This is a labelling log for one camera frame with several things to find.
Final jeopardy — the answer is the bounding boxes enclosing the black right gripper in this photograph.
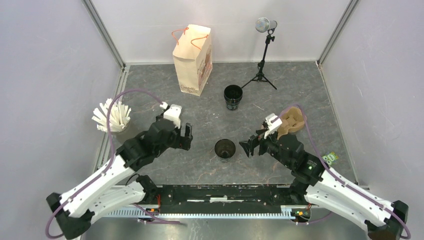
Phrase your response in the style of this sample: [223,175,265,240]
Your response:
[238,126,293,169]

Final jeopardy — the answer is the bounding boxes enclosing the single black coffee cup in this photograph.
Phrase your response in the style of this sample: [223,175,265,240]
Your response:
[214,138,236,163]

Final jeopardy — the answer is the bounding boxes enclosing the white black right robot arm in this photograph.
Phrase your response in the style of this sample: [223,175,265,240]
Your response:
[239,130,411,240]

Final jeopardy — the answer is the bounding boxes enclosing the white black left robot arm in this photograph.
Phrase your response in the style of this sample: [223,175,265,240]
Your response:
[46,118,193,240]

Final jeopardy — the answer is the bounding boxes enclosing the paper takeout bag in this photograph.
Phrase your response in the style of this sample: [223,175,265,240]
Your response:
[171,24,213,96]

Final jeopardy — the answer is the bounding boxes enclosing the stack of black cups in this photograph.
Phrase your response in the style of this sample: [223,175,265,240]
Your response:
[223,84,243,111]

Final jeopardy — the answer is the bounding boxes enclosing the white straws in cup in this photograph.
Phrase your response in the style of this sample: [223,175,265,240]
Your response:
[91,98,141,144]

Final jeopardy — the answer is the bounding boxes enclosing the green toy figure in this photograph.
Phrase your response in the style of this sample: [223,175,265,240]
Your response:
[322,151,339,166]

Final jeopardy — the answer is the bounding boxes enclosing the microphone on black tripod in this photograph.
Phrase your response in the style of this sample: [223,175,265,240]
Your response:
[241,17,278,90]

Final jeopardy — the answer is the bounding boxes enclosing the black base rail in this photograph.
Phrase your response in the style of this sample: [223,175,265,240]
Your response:
[76,183,365,220]

